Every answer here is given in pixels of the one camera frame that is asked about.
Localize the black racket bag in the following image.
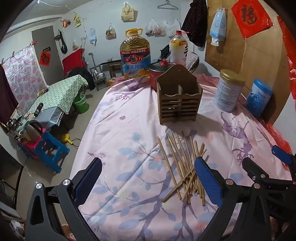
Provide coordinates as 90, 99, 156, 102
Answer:
55, 30, 68, 55

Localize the wooden slatted chopstick holder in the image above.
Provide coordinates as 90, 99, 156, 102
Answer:
157, 64, 203, 126

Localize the pink floral tablecloth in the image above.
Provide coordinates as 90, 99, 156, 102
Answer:
69, 74, 294, 241

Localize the red plastic bag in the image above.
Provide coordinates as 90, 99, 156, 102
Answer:
264, 123, 293, 153

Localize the clear plastic bag with food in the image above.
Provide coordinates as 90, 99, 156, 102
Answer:
145, 17, 167, 37

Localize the small plastic snack bag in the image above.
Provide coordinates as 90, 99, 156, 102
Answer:
106, 23, 116, 39

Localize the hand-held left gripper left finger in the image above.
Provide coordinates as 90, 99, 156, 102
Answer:
24, 157, 102, 241

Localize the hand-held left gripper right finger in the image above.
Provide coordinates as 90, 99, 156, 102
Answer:
194, 157, 272, 241

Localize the beige tote bag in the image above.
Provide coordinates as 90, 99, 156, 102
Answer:
121, 2, 136, 22

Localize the wire clothes hanger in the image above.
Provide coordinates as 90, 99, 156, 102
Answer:
157, 0, 179, 10

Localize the green bucket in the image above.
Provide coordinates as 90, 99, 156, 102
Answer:
73, 94, 89, 113

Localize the blue plastic stool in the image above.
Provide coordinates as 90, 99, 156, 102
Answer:
35, 131, 70, 174

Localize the gold lid milk powder can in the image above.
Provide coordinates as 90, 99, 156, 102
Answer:
213, 69, 246, 113

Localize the red paper square on door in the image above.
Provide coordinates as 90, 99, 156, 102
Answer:
39, 51, 50, 66

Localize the pink floral plastic sheet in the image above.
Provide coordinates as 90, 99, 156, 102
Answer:
2, 44, 45, 114

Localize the grey door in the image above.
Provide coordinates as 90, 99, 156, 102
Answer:
31, 25, 64, 86

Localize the dark dotted hanging garment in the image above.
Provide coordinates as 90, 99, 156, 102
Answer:
180, 0, 208, 48

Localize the dark red hanging cloth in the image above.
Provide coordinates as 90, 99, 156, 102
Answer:
0, 65, 19, 126

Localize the blue lidded can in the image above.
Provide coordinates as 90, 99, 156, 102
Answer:
245, 78, 274, 117

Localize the white drink bottle red cap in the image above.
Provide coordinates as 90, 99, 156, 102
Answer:
169, 30, 189, 69

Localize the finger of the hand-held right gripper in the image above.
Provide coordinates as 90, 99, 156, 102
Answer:
272, 145, 296, 168
242, 157, 296, 202

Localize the green patterned tablecloth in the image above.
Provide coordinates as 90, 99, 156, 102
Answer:
24, 75, 89, 118

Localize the red pot with lid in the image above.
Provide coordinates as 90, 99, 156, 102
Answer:
149, 59, 177, 91

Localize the large wooden board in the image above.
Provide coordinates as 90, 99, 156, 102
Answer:
205, 0, 296, 126

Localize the chair with floral cushion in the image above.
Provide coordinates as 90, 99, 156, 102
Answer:
185, 50, 200, 72

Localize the silver fringed cloth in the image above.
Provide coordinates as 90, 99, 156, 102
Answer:
37, 108, 64, 128

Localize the red paper wall decoration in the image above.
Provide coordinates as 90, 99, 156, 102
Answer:
231, 0, 273, 40

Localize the large cooking oil bottle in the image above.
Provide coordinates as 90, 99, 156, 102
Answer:
120, 28, 152, 80

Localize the blue and white hanging bag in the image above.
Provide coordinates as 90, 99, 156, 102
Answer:
209, 7, 227, 47

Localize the metal kettle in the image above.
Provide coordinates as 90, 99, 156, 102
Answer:
20, 120, 43, 142

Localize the group of wooden chopsticks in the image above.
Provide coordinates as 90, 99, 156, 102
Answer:
157, 131, 207, 206

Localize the black jacket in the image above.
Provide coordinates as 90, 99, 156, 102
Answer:
68, 67, 96, 91

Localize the white plastic bag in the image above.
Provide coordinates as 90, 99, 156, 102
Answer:
165, 19, 181, 36

